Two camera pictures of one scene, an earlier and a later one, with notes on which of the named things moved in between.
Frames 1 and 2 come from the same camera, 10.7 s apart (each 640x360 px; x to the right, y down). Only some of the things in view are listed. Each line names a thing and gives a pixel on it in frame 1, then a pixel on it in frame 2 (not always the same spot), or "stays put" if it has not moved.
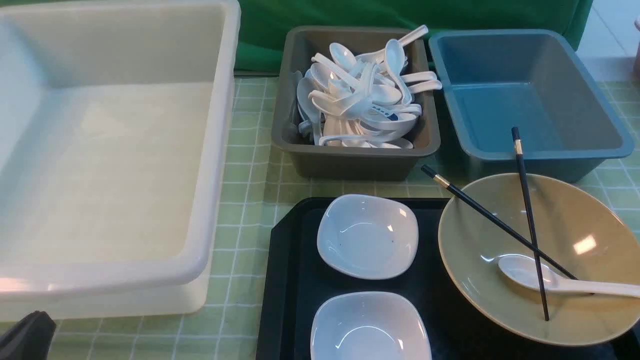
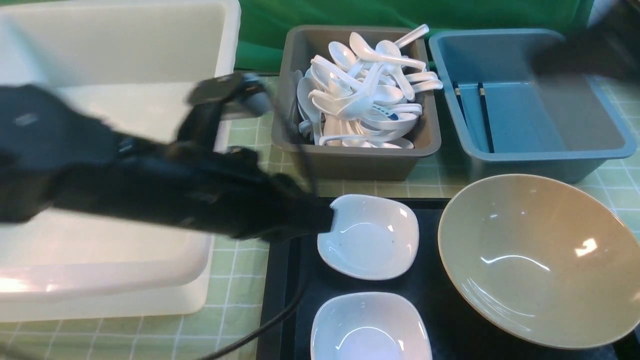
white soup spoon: [523, 269] -> [360, 47]
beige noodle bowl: [575, 226] stays put
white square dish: [364, 325] stays put
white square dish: [367, 237] stays put
